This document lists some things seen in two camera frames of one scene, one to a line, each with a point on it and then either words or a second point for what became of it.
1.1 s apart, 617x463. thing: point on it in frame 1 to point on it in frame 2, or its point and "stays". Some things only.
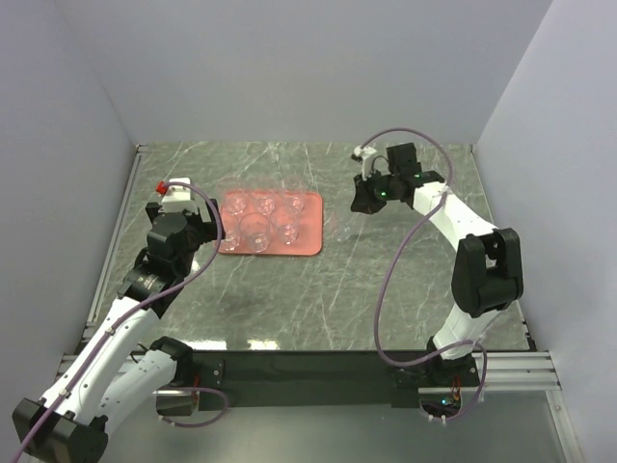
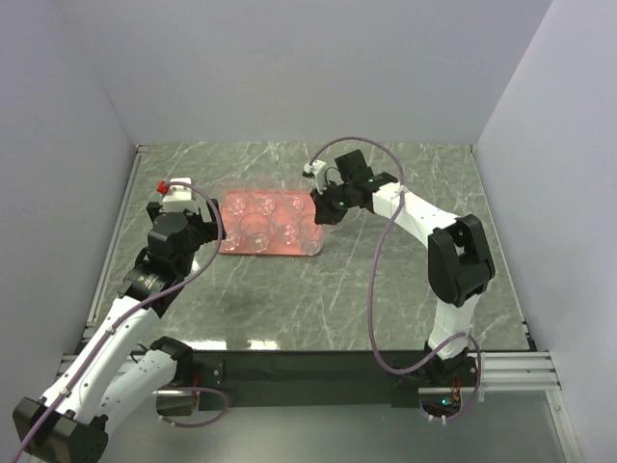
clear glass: x=231 y=240 stays
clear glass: x=339 y=226 to x=310 y=235
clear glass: x=254 y=227 stays
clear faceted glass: x=234 y=202 stays
